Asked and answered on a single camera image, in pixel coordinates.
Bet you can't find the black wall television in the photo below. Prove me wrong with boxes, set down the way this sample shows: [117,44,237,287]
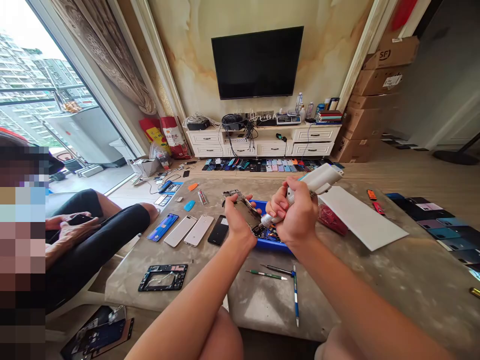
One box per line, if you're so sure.
[211,25,305,101]

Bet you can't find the blue phone holder mat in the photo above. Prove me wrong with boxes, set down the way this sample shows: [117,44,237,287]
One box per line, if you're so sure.
[153,181,184,207]

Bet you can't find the black phone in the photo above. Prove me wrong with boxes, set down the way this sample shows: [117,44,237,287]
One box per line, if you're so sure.
[207,214,230,247]

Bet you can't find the person's right hand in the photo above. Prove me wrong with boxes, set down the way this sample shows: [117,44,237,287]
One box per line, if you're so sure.
[265,176,320,247]

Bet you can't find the row of phones on floor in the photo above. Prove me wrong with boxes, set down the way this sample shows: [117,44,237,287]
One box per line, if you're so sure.
[201,157,345,173]

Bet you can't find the white rectangular board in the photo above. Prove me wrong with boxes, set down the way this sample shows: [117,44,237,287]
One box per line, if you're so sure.
[317,185,410,252]

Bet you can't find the black phone middle frame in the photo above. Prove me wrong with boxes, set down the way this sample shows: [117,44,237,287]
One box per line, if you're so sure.
[137,263,189,293]

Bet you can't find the red rice bag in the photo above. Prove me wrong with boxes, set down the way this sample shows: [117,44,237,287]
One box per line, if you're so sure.
[160,116,192,160]

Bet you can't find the white electric screwdriver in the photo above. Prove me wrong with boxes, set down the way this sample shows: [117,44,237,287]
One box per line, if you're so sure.
[260,162,345,227]

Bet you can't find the red mesh pouch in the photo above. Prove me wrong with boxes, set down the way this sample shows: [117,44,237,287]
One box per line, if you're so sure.
[317,203,349,237]

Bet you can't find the green handled tool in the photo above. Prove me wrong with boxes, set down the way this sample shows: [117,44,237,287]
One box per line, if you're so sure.
[245,269,289,281]

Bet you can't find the white gold phone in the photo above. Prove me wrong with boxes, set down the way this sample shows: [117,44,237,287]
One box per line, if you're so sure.
[183,214,215,248]

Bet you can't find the stack of cardboard boxes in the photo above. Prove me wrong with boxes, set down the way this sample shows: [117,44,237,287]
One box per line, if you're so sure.
[331,35,421,164]

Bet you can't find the person's left hand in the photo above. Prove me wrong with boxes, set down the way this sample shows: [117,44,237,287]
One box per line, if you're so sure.
[223,193,263,244]

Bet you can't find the pile of phone screens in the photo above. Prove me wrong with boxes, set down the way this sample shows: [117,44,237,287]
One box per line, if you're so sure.
[59,305,135,360]

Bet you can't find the white television cabinet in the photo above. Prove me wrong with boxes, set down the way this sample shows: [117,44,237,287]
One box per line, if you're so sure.
[185,122,342,158]

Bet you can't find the blue plastic tray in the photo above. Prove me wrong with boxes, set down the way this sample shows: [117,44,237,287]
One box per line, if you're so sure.
[250,199,294,254]

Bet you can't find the brown curtain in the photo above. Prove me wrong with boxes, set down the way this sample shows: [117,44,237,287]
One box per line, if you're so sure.
[50,0,158,116]

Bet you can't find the blue glossy phone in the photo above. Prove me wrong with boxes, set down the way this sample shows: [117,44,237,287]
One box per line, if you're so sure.
[146,213,179,243]

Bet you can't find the yellow red bag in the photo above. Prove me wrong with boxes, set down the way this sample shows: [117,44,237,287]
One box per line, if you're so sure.
[138,118,170,157]

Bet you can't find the white phone back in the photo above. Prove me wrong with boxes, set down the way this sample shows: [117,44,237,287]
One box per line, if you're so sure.
[163,215,198,248]

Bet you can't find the blue white pen tool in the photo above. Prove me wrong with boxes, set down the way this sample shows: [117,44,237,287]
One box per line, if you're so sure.
[292,265,300,328]

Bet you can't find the black fan base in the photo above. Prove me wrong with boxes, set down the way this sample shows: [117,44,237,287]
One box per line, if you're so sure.
[432,131,480,166]

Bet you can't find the washing machine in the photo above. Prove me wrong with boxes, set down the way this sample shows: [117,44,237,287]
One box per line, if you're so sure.
[44,104,127,168]

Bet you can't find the group of phones on table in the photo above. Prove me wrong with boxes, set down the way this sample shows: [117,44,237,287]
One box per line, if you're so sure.
[386,192,480,282]

